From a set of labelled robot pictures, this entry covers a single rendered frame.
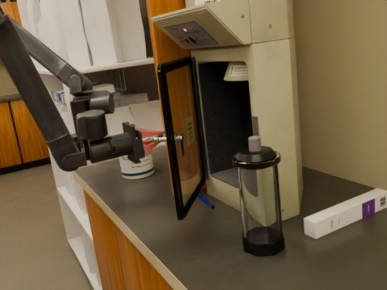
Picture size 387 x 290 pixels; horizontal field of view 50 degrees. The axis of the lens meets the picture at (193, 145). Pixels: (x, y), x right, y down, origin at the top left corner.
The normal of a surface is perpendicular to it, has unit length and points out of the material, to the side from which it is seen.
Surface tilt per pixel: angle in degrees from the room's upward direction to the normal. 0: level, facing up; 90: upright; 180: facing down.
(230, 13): 90
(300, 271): 0
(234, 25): 90
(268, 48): 90
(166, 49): 90
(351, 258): 0
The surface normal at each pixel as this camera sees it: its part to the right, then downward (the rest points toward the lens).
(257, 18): 0.46, 0.17
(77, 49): 0.07, 0.29
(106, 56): -0.16, 0.43
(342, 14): -0.88, 0.21
